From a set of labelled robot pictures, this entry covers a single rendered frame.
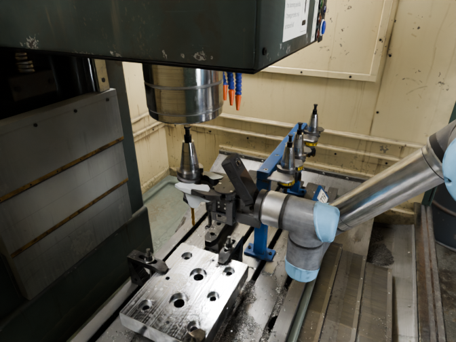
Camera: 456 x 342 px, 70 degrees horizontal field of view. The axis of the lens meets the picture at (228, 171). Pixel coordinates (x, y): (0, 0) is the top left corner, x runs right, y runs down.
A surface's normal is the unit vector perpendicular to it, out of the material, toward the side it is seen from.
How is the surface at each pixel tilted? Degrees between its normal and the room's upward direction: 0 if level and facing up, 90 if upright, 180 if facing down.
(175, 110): 90
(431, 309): 0
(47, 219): 90
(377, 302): 8
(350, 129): 90
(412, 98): 89
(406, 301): 17
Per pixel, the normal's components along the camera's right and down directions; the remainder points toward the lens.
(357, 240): -0.18, -0.63
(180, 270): 0.00, -0.88
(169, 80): -0.22, 0.47
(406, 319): -0.27, -0.90
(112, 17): -0.43, 0.43
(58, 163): 0.90, 0.19
